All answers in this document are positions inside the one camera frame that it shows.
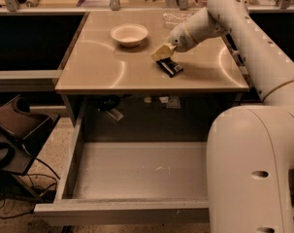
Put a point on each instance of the clear plastic water bottle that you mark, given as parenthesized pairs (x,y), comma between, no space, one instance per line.
(172,19)

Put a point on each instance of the open grey metal drawer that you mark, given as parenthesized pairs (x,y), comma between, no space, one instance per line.
(148,167)

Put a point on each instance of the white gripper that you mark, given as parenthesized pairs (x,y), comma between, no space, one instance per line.
(179,39)

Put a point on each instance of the black rxbar chocolate wrapper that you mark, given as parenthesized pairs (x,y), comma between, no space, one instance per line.
(170,67)

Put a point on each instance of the white paper bowl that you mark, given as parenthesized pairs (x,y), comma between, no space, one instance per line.
(129,35)

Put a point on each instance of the black stand with device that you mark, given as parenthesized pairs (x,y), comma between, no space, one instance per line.
(23,133)

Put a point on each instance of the grey counter cabinet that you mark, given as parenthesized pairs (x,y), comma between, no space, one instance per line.
(99,66)

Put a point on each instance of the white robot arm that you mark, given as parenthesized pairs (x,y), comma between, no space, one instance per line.
(250,149)

